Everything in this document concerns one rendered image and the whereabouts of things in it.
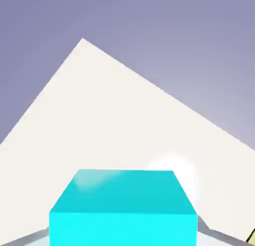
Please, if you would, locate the small yellow cube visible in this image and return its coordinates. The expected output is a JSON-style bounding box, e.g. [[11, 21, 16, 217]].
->
[[246, 227, 255, 244]]

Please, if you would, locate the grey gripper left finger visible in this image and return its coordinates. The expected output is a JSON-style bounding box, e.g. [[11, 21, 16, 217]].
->
[[0, 227, 50, 246]]

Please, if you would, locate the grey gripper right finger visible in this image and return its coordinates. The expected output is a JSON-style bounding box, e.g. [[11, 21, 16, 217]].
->
[[197, 215, 255, 246]]

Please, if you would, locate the small cyan cube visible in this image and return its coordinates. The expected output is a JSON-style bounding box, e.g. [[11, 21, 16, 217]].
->
[[49, 169, 198, 246]]

